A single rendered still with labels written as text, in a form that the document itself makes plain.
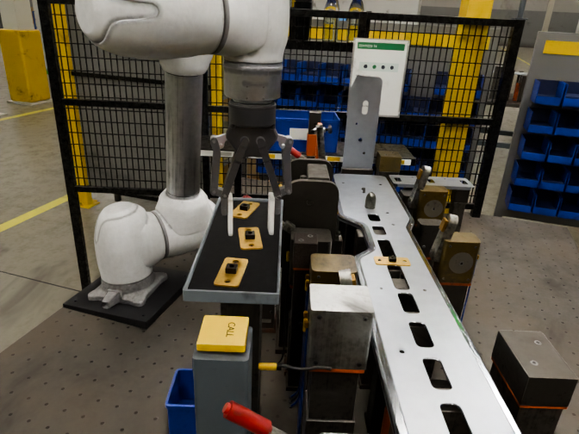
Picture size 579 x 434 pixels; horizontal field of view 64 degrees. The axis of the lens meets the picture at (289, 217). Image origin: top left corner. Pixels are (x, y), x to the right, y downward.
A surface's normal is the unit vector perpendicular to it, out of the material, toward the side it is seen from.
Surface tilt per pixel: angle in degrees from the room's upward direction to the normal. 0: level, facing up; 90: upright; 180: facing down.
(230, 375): 90
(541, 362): 0
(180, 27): 105
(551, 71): 90
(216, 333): 0
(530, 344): 0
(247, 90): 90
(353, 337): 90
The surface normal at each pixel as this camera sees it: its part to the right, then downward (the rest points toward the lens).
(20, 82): -0.31, 0.37
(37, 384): 0.04, -0.91
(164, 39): 0.44, 0.77
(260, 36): 0.47, 0.49
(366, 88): 0.00, 0.40
